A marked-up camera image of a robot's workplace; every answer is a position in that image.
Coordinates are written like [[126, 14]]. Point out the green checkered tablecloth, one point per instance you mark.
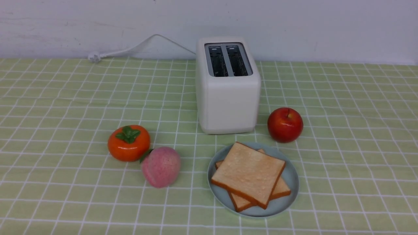
[[356, 157]]

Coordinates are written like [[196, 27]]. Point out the pink peach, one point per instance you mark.
[[160, 166]]

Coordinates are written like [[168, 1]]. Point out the light blue round plate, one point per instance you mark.
[[253, 180]]

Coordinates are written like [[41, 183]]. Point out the red apple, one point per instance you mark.
[[285, 125]]

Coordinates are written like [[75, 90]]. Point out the white two-slot toaster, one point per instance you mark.
[[228, 85]]

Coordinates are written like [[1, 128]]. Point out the orange persimmon with green leaf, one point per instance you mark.
[[129, 143]]

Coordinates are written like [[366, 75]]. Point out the toast slice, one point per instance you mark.
[[248, 173], [281, 191]]

